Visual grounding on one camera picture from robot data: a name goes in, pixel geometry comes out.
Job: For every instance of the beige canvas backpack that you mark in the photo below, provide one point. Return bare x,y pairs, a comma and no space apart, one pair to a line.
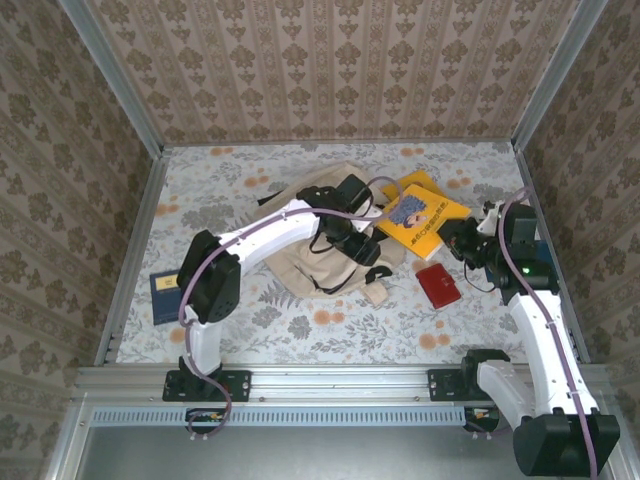
300,270

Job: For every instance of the yellow picture book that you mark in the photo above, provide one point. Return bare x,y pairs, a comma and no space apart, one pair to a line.
425,235

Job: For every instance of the aluminium corner post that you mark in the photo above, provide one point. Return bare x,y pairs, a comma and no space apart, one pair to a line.
120,80
552,80

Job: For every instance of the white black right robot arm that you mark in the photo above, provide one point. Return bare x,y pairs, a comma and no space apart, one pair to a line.
540,340

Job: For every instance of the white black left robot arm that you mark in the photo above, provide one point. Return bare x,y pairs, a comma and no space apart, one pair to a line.
270,235

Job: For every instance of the aluminium side rail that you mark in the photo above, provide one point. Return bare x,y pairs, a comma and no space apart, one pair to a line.
135,250

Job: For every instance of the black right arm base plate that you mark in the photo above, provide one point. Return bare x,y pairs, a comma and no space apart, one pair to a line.
442,386

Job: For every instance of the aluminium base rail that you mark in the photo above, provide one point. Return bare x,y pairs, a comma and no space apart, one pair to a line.
340,380

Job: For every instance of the floral tablecloth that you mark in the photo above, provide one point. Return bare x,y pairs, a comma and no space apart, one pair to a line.
350,325

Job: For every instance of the red leather wallet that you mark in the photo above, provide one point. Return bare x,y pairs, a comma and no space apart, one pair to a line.
437,287

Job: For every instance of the grey metal panel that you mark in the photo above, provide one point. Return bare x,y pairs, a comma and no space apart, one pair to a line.
300,455

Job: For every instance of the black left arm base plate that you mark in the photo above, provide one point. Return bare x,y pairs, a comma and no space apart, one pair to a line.
240,385

